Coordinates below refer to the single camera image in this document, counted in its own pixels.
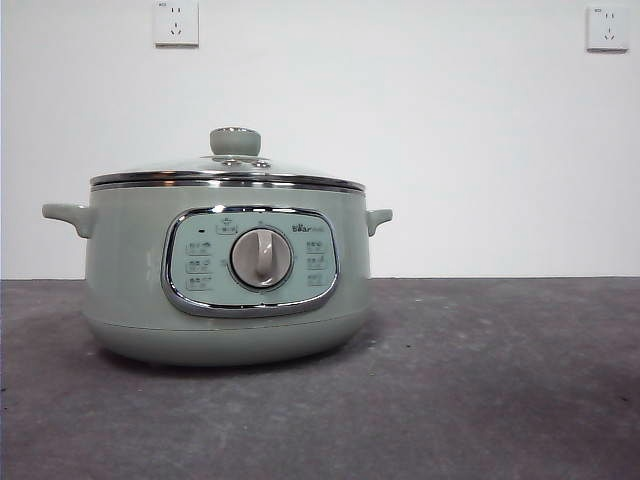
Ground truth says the glass pot lid green knob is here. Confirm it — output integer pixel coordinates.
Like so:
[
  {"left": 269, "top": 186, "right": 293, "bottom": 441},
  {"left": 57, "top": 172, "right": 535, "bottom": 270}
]
[{"left": 89, "top": 126, "right": 367, "bottom": 194}]

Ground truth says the pale green electric cooking pot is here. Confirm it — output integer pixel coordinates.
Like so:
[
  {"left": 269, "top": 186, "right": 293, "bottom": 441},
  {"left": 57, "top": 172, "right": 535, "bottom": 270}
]
[{"left": 41, "top": 181, "right": 395, "bottom": 368}]

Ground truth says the white wall socket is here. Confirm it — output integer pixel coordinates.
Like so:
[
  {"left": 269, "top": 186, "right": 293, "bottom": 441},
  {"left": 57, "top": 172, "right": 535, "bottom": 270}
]
[
  {"left": 152, "top": 0, "right": 201, "bottom": 50},
  {"left": 585, "top": 5, "right": 631, "bottom": 53}
]

